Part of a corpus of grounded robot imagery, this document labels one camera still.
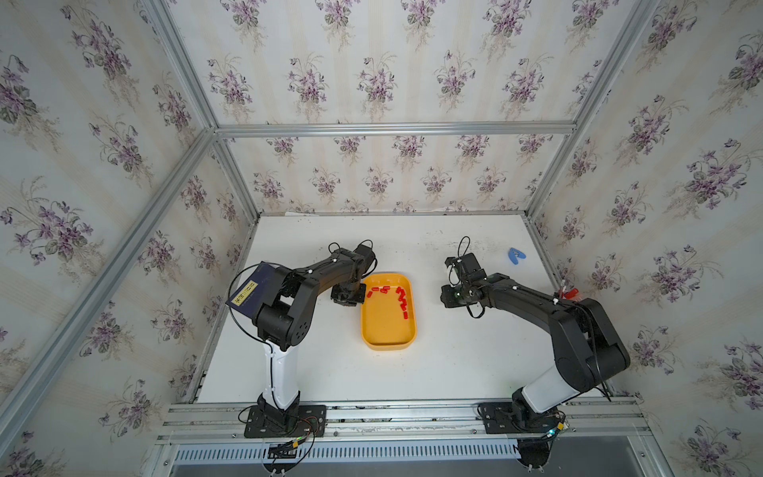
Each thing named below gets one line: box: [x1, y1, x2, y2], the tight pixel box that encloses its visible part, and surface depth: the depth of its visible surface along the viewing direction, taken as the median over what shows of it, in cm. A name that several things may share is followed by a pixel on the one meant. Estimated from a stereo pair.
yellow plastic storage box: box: [360, 272, 417, 351], surface depth 96 cm
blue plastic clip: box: [507, 247, 527, 266], surface depth 110 cm
